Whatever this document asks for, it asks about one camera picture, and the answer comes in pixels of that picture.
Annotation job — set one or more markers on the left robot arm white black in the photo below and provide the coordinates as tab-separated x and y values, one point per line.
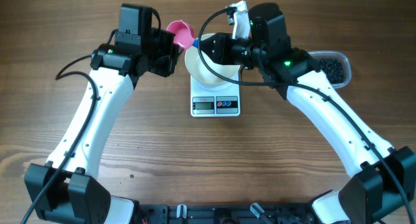
65	189

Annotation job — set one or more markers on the clear plastic container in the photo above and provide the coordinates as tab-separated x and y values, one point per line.
340	57

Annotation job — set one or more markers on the white digital kitchen scale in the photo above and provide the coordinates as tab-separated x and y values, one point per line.
222	100

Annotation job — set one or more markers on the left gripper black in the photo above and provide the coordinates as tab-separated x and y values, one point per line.
168	69

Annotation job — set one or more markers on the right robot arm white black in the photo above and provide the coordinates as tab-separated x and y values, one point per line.
382	178

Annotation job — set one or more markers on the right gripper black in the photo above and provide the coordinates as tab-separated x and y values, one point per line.
221	54

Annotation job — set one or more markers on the white bowl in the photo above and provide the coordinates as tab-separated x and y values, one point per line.
202	75

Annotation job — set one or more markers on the pink scoop blue handle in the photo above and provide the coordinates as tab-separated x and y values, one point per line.
184	34

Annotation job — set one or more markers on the black mounting rail base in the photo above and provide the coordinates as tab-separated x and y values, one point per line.
291	213

